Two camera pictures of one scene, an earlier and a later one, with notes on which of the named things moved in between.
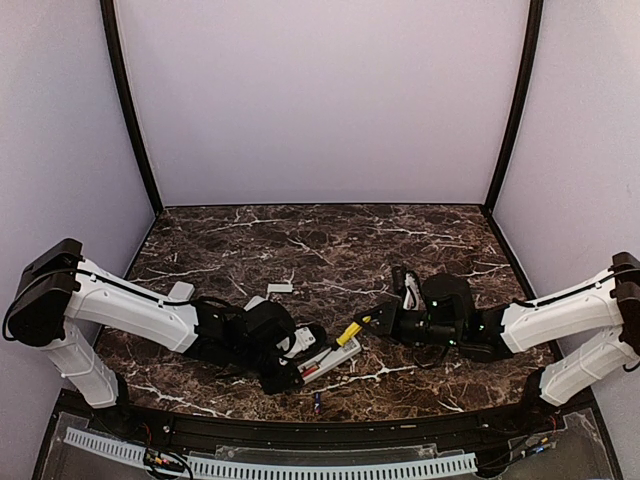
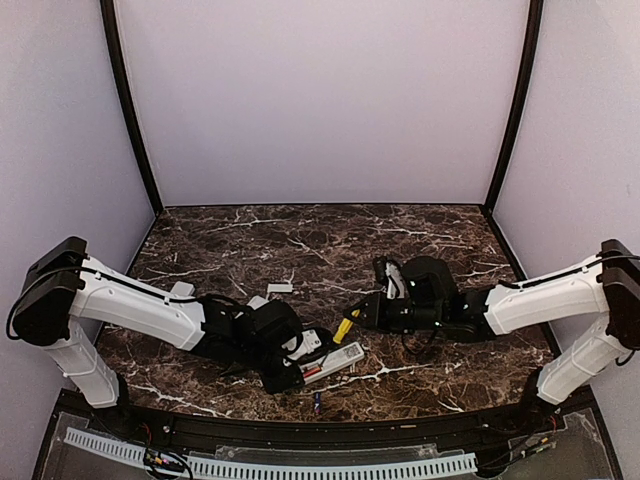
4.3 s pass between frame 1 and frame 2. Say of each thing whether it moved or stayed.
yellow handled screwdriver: moved
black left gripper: stayed
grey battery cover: stayed
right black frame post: stayed
